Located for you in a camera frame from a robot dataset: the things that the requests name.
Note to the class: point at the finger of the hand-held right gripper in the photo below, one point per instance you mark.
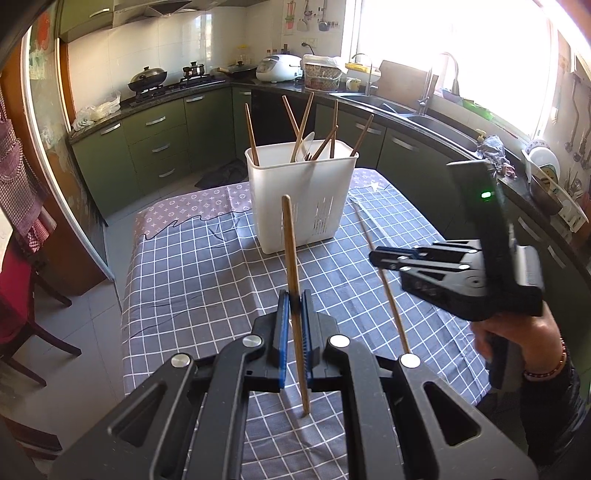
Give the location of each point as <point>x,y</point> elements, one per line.
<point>438,286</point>
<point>392,256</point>

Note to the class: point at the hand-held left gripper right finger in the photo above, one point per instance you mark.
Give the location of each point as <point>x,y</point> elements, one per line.
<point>307,333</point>

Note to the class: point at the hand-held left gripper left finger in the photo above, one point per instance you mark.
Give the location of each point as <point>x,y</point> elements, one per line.
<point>284,332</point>

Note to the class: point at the wooden chopstick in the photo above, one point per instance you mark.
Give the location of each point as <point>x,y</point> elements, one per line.
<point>291,249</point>
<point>304,120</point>
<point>291,115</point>
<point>393,307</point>
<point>325,143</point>
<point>334,120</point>
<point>362,134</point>
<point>251,134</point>

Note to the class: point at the white plastic utensil basket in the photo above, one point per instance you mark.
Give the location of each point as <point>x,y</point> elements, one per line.
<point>286,189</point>

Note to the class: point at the person's right forearm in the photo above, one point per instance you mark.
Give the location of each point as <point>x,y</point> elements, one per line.
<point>554,408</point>

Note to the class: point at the hanging kitchen utensils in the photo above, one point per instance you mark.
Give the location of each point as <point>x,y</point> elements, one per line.
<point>323,18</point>

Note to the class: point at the person's right hand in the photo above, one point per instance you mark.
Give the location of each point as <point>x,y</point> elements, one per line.
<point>533,337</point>

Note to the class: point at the crumpled blue rag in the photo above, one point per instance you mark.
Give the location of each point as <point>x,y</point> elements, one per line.
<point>496,154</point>

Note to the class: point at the dish rack with dishes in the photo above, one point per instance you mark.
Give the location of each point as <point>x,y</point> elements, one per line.
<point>549,184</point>

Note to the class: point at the green plastic item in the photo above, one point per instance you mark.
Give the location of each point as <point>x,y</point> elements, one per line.
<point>478,110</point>

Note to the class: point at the blue checked tablecloth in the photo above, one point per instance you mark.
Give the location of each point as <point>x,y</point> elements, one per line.
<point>194,258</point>

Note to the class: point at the hanging metal ladles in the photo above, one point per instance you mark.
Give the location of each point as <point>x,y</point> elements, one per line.
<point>577,129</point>

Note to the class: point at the steel kitchen sink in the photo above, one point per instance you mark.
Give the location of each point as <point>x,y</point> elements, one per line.
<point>397,108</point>

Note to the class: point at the white plastic spoon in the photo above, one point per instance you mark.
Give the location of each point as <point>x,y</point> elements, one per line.
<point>307,145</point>

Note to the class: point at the tall steel faucet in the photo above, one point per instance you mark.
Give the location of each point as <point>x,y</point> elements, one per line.
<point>455,69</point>

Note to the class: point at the brown cutting board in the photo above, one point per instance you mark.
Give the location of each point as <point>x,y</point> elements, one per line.
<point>401,76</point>

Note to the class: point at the kitchen window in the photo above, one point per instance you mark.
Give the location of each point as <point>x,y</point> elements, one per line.
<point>461,46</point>

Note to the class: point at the dark cloth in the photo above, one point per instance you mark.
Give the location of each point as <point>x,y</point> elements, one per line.
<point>221,175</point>

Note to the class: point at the pale yellow cup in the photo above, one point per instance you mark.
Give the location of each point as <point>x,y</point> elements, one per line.
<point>353,84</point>

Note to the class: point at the small steel faucet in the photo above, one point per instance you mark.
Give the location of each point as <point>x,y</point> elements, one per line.
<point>368,69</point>

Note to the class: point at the yellow container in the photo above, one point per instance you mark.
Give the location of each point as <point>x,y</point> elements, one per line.
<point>358,67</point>

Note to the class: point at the woven basket with cloth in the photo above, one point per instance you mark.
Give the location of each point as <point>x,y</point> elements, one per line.
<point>321,76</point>

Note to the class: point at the white rice cooker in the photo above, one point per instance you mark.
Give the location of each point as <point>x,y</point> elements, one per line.
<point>277,69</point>

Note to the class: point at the green kitchen cabinets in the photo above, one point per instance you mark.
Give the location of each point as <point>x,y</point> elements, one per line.
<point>152,138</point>

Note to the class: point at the frying pan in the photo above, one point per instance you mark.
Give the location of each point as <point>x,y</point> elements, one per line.
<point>238,69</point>

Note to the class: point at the gas stove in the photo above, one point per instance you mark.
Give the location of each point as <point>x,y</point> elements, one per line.
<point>184,86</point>

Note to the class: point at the red wooden chair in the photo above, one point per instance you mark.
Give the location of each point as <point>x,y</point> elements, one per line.
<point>18,314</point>

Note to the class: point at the black wok with lid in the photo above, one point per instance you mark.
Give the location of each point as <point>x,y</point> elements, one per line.
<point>147,78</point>

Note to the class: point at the white plastic bag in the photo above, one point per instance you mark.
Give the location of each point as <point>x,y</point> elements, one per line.
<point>97,113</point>

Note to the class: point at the red checked apron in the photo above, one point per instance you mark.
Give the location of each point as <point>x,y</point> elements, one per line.
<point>18,175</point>

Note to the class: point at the glass sliding door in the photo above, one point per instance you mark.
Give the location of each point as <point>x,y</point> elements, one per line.
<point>51,115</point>

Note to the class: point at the steel range hood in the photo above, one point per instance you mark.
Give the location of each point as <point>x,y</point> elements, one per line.
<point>157,7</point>

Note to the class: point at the wall power socket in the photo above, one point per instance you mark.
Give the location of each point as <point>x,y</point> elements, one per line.
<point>309,44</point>

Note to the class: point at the wall poster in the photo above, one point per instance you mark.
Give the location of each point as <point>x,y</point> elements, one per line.
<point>290,16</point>

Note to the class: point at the green wall cabinets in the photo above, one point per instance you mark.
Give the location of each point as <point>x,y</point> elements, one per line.
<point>92,16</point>

